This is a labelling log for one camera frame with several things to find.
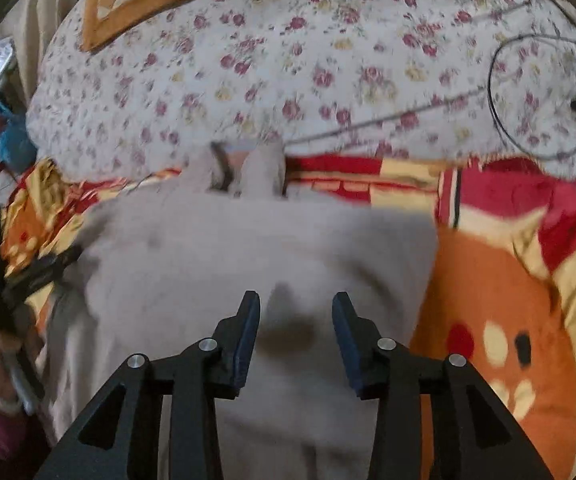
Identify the beige grey jacket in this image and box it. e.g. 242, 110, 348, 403
45, 142, 438, 479

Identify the person's left hand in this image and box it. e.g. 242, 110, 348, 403
0, 306, 44, 403

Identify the blue plastic bag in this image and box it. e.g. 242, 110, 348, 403
0, 98, 38, 174

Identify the orange red yellow blanket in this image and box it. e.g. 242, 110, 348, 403
0, 156, 576, 479

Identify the beige curtain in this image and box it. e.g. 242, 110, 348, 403
0, 0, 78, 104

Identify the floral white quilt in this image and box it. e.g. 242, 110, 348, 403
26, 0, 576, 180

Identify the black cable loop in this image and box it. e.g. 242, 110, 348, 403
282, 0, 576, 162

